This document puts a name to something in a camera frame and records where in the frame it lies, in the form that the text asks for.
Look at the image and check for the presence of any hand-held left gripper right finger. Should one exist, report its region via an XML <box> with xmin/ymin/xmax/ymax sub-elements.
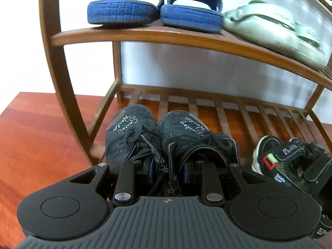
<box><xmin>182</xmin><ymin>159</ymin><xmax>276</xmax><ymax>204</ymax></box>

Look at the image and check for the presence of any blue slipper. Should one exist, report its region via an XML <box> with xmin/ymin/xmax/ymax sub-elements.
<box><xmin>87</xmin><ymin>0</ymin><xmax>166</xmax><ymax>28</ymax></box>
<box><xmin>160</xmin><ymin>0</ymin><xmax>224</xmax><ymax>33</ymax></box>

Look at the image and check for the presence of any mint green clog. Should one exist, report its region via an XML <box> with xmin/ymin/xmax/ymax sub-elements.
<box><xmin>222</xmin><ymin>0</ymin><xmax>296</xmax><ymax>46</ymax></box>
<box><xmin>259</xmin><ymin>16</ymin><xmax>326</xmax><ymax>68</ymax></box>

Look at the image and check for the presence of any black strap sandal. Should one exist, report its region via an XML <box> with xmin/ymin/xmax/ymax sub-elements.
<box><xmin>251</xmin><ymin>135</ymin><xmax>332</xmax><ymax>210</ymax></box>

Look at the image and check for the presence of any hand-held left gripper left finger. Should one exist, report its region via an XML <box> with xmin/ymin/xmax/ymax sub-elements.
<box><xmin>70</xmin><ymin>159</ymin><xmax>160</xmax><ymax>204</ymax></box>

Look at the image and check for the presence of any black lace-up boot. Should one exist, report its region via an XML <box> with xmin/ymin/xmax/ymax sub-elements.
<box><xmin>100</xmin><ymin>105</ymin><xmax>166</xmax><ymax>203</ymax></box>
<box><xmin>158</xmin><ymin>110</ymin><xmax>241</xmax><ymax>198</ymax></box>

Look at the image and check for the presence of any brown wooden shoe rack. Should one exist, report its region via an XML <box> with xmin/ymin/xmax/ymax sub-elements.
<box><xmin>39</xmin><ymin>0</ymin><xmax>332</xmax><ymax>166</ymax></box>

